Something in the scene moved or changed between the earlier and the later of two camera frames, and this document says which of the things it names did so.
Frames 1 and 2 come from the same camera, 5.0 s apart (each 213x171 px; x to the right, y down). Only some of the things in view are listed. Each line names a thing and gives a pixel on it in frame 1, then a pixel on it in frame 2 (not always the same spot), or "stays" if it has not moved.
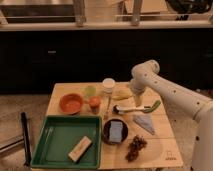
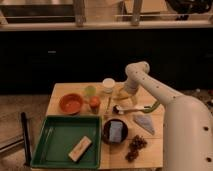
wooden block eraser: (79, 149) stays
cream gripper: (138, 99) to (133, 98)
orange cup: (95, 102) stays
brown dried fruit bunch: (136, 145) stays
